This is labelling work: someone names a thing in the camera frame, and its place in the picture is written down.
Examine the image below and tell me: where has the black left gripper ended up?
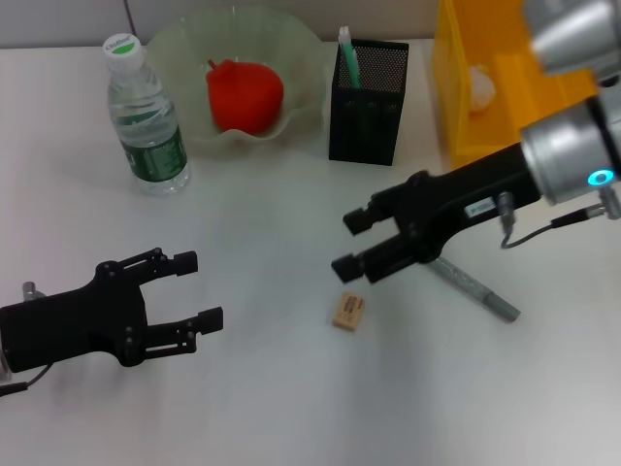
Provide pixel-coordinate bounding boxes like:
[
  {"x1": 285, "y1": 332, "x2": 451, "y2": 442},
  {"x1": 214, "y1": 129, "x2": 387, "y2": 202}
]
[{"x1": 0, "y1": 247, "x2": 225, "y2": 375}]

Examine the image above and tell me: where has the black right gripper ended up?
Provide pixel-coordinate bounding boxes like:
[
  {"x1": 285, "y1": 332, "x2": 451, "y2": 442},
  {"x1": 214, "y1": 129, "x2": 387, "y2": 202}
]
[{"x1": 330, "y1": 143, "x2": 542, "y2": 285}]

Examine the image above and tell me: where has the grey marker pen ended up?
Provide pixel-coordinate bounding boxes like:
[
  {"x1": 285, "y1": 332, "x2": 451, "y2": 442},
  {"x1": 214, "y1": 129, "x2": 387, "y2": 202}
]
[{"x1": 426, "y1": 256, "x2": 523, "y2": 322}]

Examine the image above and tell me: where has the clear green-label water bottle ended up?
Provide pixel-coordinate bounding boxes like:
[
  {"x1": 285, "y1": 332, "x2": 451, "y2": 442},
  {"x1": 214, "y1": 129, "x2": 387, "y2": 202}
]
[{"x1": 104, "y1": 32, "x2": 191, "y2": 197}]

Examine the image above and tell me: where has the red apple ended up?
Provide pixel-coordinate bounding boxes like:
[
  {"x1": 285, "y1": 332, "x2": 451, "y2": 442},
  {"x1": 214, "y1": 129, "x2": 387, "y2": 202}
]
[{"x1": 206, "y1": 58, "x2": 285, "y2": 135}]

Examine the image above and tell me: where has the white paper ball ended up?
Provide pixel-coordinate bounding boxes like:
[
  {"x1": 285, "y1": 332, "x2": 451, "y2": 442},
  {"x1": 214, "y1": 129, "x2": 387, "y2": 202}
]
[{"x1": 468, "y1": 65, "x2": 497, "y2": 113}]

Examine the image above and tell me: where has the beige eraser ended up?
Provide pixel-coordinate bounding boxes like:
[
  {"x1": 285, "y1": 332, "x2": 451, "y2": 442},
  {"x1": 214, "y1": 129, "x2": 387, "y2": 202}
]
[{"x1": 331, "y1": 290, "x2": 367, "y2": 333}]

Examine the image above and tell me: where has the black mesh pen holder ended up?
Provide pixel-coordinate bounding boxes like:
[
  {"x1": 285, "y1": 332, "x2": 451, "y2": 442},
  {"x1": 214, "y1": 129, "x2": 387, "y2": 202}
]
[{"x1": 328, "y1": 38, "x2": 410, "y2": 167}]

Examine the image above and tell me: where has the translucent wavy fruit plate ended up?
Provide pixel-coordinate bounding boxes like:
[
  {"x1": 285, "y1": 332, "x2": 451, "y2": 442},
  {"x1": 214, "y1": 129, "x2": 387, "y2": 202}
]
[{"x1": 145, "y1": 3, "x2": 327, "y2": 159}]

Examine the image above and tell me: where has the yellow plastic bin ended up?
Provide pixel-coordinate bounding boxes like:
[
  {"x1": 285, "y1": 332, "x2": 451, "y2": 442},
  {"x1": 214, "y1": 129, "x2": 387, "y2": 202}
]
[{"x1": 431, "y1": 0, "x2": 607, "y2": 171}]

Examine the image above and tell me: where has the right gripper cable plug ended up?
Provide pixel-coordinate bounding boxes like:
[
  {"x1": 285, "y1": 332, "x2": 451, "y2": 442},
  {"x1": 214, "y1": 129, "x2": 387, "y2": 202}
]
[{"x1": 498, "y1": 191, "x2": 519, "y2": 229}]

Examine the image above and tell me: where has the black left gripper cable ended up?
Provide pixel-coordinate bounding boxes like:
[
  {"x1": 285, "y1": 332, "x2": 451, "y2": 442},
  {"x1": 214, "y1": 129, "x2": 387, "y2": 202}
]
[{"x1": 0, "y1": 361, "x2": 52, "y2": 397}]

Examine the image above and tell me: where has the grey right gripper cable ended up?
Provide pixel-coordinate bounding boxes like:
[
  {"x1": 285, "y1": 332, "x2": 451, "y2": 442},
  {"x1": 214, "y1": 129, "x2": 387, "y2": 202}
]
[{"x1": 499, "y1": 186, "x2": 621, "y2": 250}]

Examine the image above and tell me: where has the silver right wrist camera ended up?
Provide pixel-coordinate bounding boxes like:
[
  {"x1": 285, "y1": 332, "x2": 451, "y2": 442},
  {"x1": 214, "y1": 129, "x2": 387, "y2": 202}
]
[{"x1": 522, "y1": 0, "x2": 621, "y2": 83}]

